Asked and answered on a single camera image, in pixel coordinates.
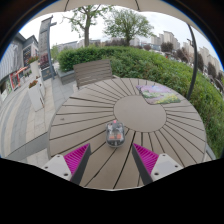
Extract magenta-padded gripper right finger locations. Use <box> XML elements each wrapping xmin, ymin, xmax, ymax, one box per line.
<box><xmin>131</xmin><ymin>143</ymin><xmax>184</xmax><ymax>186</ymax></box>

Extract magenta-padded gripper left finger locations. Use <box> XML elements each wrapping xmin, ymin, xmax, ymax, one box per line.
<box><xmin>41</xmin><ymin>143</ymin><xmax>92</xmax><ymax>186</ymax></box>

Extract transparent grey computer mouse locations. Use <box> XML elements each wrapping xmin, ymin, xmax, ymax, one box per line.
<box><xmin>105</xmin><ymin>120</ymin><xmax>126</xmax><ymax>148</ymax></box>

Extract flower landscape print mouse pad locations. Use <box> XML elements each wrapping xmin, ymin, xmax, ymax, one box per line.
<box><xmin>135</xmin><ymin>83</ymin><xmax>182</xmax><ymax>106</ymax></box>

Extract brown slatted outdoor chair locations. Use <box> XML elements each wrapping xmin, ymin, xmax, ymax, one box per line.
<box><xmin>73</xmin><ymin>59</ymin><xmax>114</xmax><ymax>90</ymax></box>

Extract green trimmed hedge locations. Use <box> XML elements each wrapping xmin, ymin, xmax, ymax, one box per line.
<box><xmin>57</xmin><ymin>45</ymin><xmax>224</xmax><ymax>159</ymax></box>

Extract tall white planter with flowers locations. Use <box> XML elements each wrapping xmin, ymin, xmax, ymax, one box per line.
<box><xmin>28</xmin><ymin>56</ymin><xmax>43</xmax><ymax>81</ymax></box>

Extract dark curved parasol pole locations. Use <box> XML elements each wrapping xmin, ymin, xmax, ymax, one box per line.
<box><xmin>185</xmin><ymin>23</ymin><xmax>199</xmax><ymax>101</ymax></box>

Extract tall grey sign pillar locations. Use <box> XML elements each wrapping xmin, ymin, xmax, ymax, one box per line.
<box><xmin>37</xmin><ymin>15</ymin><xmax>58</xmax><ymax>81</ymax></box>

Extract grey shopfront building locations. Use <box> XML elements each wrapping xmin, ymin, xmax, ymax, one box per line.
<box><xmin>0</xmin><ymin>32</ymin><xmax>39</xmax><ymax>101</ymax></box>

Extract distant apartment buildings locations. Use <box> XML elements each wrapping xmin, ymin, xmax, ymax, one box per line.
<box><xmin>146</xmin><ymin>30</ymin><xmax>224</xmax><ymax>79</ymax></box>

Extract sparse-leaved tree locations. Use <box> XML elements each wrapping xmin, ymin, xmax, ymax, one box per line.
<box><xmin>63</xmin><ymin>4</ymin><xmax>113</xmax><ymax>48</ymax></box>

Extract round bushy tree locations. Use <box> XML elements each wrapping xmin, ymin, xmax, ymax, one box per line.
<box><xmin>103</xmin><ymin>8</ymin><xmax>155</xmax><ymax>47</ymax></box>

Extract beige parasol canopy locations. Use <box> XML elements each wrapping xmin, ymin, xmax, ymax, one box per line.
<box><xmin>31</xmin><ymin>0</ymin><xmax>205</xmax><ymax>34</ymax></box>

